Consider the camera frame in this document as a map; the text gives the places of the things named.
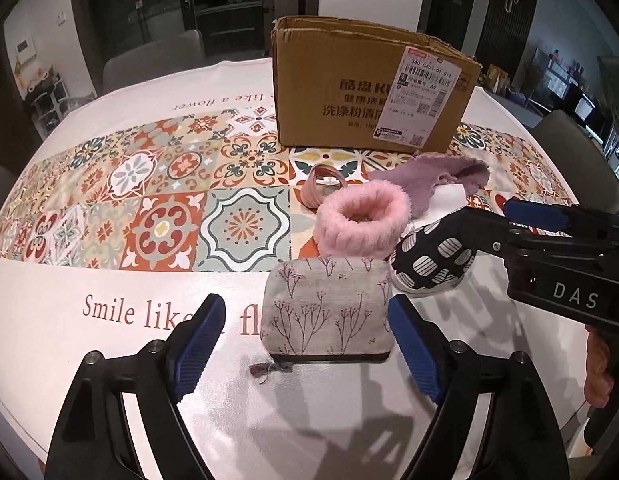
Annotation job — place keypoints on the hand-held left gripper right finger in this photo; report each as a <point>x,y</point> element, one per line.
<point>414,350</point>

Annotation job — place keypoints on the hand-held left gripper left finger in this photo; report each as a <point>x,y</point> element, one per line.
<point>199,350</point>

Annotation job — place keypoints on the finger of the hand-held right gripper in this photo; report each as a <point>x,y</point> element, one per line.
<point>484,230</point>
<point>534,215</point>

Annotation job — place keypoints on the black white patterned pouch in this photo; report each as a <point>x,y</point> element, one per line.
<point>429,270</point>

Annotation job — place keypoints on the purple fuzzy towel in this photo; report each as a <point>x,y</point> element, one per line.
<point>414,175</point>

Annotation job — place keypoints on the grey floral fabric pouch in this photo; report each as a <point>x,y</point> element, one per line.
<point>329,310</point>

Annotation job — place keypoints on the pink fluffy scrunchie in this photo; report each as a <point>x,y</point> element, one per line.
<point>334,225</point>

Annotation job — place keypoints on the pink ribbed hair band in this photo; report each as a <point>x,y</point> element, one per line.
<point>312,190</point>

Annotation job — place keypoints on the brown cardboard box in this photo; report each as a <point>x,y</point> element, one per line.
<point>339,85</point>

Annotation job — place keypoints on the person's right hand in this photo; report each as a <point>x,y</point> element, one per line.
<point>599,365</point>

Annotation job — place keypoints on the white folded cloth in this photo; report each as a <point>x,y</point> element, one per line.
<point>447,200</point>

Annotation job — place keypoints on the yellow packages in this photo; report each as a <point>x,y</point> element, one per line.
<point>497,79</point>

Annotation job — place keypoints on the white shoe rack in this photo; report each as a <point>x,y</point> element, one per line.
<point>47,110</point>

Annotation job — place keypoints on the beige bag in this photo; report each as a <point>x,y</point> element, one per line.
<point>42,80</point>

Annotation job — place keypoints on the dark glass sliding door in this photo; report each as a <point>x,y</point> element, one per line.
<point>139,0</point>

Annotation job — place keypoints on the white wall intercom panel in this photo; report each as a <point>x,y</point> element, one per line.
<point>25,50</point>

